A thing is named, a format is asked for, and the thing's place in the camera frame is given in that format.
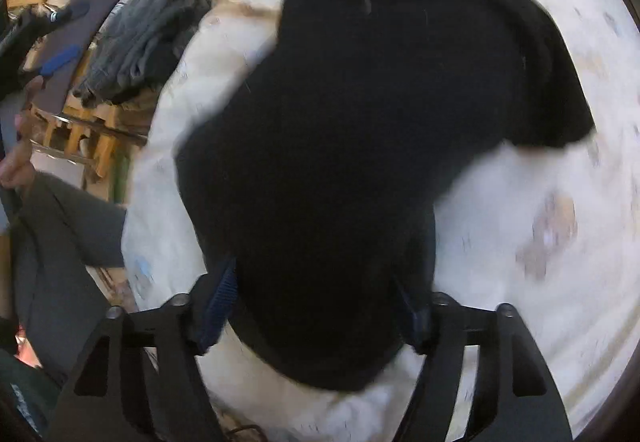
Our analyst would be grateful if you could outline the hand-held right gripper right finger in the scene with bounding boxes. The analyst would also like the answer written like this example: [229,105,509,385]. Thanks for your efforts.
[390,277,573,442]

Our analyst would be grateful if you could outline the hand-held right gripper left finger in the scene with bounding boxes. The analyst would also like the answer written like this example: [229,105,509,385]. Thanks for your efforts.
[45,257,241,442]

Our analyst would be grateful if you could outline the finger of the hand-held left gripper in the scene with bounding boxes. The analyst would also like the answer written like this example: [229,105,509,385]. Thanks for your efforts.
[20,45,83,78]
[10,1,93,53]

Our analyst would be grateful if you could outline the black pants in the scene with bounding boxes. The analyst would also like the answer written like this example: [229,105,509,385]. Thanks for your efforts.
[175,0,596,393]

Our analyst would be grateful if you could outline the person's left hand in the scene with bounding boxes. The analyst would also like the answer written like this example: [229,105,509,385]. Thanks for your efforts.
[0,115,37,190]

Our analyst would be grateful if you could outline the dark brown chair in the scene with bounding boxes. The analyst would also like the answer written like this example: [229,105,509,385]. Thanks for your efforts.
[37,0,151,120]

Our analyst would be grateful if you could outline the stack of grey clothes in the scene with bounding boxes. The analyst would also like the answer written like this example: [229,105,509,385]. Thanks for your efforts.
[72,0,213,106]

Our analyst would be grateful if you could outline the wooden stool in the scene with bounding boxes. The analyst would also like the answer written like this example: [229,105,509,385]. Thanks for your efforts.
[27,100,151,178]

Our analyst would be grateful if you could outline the cream bear print duvet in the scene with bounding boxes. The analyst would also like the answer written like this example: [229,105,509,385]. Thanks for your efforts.
[120,0,640,442]

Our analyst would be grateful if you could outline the person's grey clothing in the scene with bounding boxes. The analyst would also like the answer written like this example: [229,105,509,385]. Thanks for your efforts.
[0,172,128,383]

